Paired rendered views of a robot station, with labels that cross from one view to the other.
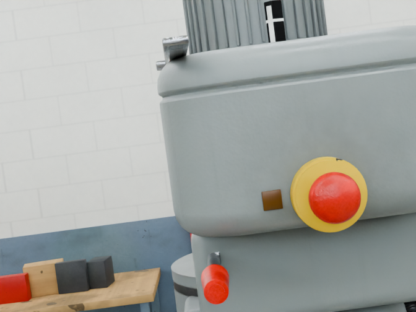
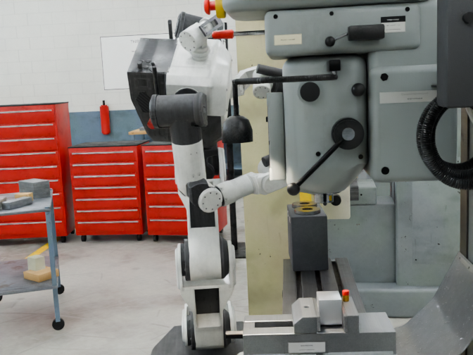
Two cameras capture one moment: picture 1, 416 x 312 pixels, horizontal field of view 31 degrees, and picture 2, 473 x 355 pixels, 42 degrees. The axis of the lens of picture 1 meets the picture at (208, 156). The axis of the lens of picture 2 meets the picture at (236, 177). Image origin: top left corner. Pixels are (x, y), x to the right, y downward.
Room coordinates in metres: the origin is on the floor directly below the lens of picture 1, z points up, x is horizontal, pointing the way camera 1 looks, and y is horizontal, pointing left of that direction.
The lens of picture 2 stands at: (0.75, -1.59, 1.58)
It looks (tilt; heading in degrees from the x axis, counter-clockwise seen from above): 9 degrees down; 95
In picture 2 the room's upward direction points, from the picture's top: 3 degrees counter-clockwise
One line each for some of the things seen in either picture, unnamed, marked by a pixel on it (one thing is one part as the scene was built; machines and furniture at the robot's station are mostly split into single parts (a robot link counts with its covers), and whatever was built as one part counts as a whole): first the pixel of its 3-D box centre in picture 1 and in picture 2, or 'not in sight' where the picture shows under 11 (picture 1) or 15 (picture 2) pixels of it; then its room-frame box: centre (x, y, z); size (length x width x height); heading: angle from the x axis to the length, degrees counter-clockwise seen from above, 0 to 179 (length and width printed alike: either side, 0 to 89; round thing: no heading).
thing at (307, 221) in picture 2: not in sight; (306, 234); (0.81, 0.53, 1.04); 0.22 x 0.12 x 0.20; 94
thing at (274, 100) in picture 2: not in sight; (276, 136); (0.73, -0.09, 1.45); 0.04 x 0.04 x 0.21; 0
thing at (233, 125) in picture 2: not in sight; (236, 128); (0.64, -0.17, 1.47); 0.07 x 0.07 x 0.06
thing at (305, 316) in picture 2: not in sight; (305, 315); (0.78, -0.20, 1.03); 0.12 x 0.06 x 0.04; 92
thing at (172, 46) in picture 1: (175, 54); not in sight; (0.68, 0.02, 1.89); 0.24 x 0.04 x 0.01; 2
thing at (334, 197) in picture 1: (333, 197); (210, 5); (0.58, -0.09, 1.76); 0.04 x 0.03 x 0.04; 90
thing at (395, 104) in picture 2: not in sight; (404, 120); (1.03, -0.09, 1.47); 0.24 x 0.19 x 0.26; 90
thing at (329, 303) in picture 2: not in sight; (329, 307); (0.84, -0.20, 1.05); 0.06 x 0.05 x 0.06; 92
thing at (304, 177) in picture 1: (328, 194); (220, 5); (0.61, -0.09, 1.76); 0.06 x 0.02 x 0.06; 90
